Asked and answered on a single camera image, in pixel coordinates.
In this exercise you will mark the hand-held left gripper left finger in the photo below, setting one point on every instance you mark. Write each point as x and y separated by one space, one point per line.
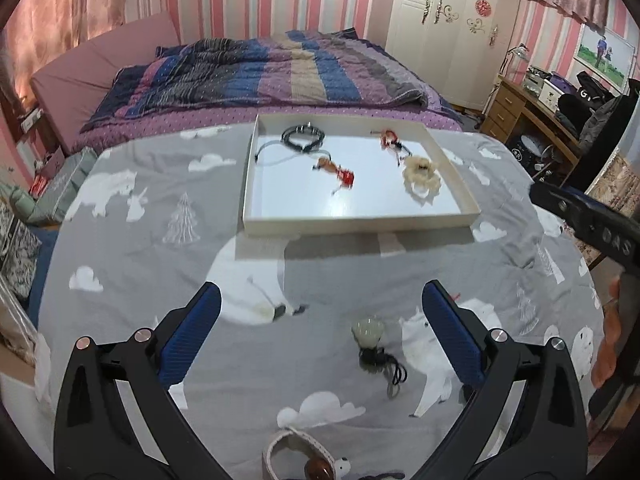
190 340

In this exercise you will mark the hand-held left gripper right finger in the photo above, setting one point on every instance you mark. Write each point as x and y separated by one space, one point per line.
452 340

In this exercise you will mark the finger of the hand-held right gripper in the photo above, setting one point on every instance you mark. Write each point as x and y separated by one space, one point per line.
560 205

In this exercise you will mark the cream scrunchie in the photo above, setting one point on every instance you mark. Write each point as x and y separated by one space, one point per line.
422 175

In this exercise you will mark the shallow white box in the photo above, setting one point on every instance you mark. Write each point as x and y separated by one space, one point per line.
350 200

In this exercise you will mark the amber pendant with red knot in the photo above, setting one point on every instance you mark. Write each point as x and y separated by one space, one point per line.
335 170

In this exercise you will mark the person's right hand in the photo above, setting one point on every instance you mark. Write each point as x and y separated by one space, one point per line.
607 340

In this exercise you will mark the floral fabric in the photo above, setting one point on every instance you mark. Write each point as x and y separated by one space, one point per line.
617 185

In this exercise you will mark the round black drum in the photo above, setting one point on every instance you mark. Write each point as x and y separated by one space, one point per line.
530 152

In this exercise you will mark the grey printed blanket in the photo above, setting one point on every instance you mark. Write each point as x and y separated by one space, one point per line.
150 270

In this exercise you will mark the black bag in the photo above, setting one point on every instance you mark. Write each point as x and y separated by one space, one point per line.
580 110

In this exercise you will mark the wooden desk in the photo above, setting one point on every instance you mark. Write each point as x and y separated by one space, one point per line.
510 110

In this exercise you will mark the white box on desk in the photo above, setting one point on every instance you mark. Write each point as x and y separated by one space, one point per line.
550 94

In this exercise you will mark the framed couple photo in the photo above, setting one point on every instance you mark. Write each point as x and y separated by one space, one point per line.
605 57

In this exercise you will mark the desk lamp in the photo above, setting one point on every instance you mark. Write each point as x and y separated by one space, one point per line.
517 55

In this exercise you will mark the white wardrobe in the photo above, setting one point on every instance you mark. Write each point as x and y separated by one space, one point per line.
450 45

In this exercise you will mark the black and white patterned cushion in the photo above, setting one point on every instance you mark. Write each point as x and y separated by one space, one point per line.
15 255

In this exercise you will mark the grey green box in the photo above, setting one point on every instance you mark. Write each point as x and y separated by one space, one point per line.
65 185

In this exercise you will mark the pale green bottle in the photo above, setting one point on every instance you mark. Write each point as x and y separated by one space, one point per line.
17 199

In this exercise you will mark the white power strip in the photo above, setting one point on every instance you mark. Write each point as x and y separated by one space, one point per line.
30 119

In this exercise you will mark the striped quilt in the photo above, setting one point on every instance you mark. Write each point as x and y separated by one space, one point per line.
280 75

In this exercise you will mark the pink mattress pad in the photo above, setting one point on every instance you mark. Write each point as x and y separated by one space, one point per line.
90 55

